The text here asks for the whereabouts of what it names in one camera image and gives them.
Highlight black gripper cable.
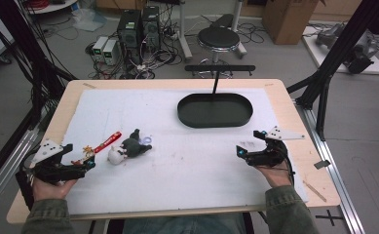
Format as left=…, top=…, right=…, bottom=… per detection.
left=284, top=147, right=296, bottom=188

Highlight black computer tower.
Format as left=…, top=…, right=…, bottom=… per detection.
left=116, top=9, right=143, bottom=51
left=141, top=5, right=162, bottom=51

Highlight thin wooden stick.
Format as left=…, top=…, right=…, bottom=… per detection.
left=301, top=179, right=328, bottom=204

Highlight white power supply unit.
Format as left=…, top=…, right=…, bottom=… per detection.
left=102, top=39, right=119, bottom=65
left=92, top=35, right=110, bottom=61

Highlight black frame strut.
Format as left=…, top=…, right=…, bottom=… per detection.
left=0, top=0, right=79, bottom=110
left=286, top=0, right=379, bottom=141

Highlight cardboard box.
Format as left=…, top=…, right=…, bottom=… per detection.
left=261, top=0, right=326, bottom=46

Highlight red keychain strap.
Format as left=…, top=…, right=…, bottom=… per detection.
left=93, top=131, right=123, bottom=155

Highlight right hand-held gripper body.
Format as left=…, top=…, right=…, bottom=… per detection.
left=245, top=126, right=306, bottom=169

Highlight orange keychain charm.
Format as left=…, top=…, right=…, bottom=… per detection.
left=81, top=144, right=95, bottom=158

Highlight person's legs in jeans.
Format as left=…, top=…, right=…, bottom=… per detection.
left=122, top=213, right=247, bottom=234

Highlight tangle of floor cables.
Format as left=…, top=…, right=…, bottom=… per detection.
left=85, top=19, right=185, bottom=80

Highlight aluminium rail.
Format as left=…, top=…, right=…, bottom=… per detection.
left=0, top=127, right=39, bottom=216
left=294, top=97, right=367, bottom=234

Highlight white foam mat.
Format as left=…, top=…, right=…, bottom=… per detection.
left=60, top=87, right=310, bottom=216

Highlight black oval tray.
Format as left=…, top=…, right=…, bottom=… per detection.
left=176, top=92, right=254, bottom=129

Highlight black round stool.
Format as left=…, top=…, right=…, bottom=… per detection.
left=197, top=26, right=242, bottom=64

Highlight black T-shaped stand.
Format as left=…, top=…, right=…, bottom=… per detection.
left=184, top=63, right=256, bottom=96

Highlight person's left hand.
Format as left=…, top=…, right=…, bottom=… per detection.
left=31, top=176, right=79, bottom=203

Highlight person's right hand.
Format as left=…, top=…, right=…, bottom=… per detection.
left=255, top=160, right=294, bottom=189

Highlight clear plastic bag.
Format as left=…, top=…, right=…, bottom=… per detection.
left=70, top=7, right=109, bottom=33

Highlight white floor board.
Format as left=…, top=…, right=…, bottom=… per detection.
left=301, top=25, right=379, bottom=76

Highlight white table leg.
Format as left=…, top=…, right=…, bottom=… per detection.
left=176, top=0, right=194, bottom=62
left=231, top=0, right=248, bottom=60

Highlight grey tape piece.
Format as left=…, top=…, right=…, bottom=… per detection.
left=313, top=159, right=331, bottom=171

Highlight grey robot device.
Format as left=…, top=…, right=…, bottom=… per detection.
left=315, top=22, right=379, bottom=75

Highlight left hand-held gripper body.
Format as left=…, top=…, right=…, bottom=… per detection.
left=16, top=138, right=83, bottom=187

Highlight grey and white plush toy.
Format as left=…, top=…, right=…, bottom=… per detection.
left=107, top=128, right=154, bottom=166

